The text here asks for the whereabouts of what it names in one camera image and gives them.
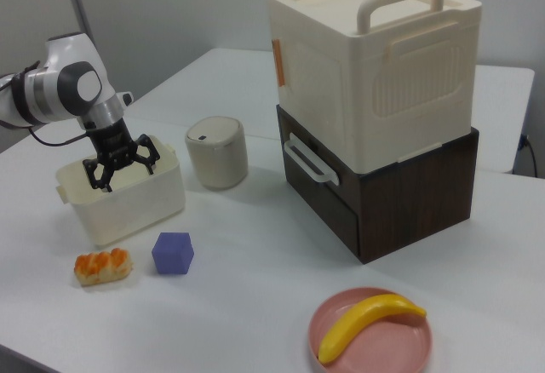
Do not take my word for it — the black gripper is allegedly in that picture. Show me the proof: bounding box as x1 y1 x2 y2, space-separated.
82 118 162 194

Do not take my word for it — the cream plastic box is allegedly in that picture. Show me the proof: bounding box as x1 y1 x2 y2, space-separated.
54 134 186 250

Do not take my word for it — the large cream storage box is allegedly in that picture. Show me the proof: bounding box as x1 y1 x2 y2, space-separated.
263 0 484 175

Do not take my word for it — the small beige trash can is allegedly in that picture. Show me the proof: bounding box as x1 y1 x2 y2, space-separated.
184 116 250 191

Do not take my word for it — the purple cube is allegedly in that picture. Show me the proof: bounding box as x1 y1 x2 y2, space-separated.
151 231 196 277

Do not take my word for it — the orange glazed bread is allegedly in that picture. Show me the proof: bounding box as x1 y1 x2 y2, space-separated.
73 247 135 290

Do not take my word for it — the grey metal pole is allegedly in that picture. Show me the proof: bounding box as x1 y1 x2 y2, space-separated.
62 0 95 38

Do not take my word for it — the orange tape strip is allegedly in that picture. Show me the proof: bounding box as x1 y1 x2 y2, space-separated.
271 38 288 89

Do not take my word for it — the yellow banana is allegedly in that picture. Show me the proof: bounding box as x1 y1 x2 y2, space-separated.
318 293 428 365

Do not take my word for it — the dark wooden drawer cabinet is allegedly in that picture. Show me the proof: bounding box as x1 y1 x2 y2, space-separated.
275 104 480 267

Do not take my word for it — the pink plate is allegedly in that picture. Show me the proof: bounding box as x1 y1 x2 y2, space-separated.
307 287 434 373

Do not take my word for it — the white drawer handle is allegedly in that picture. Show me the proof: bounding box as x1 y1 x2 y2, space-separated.
282 131 342 187

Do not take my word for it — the black wall cable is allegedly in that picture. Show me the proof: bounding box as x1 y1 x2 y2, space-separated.
518 133 540 178

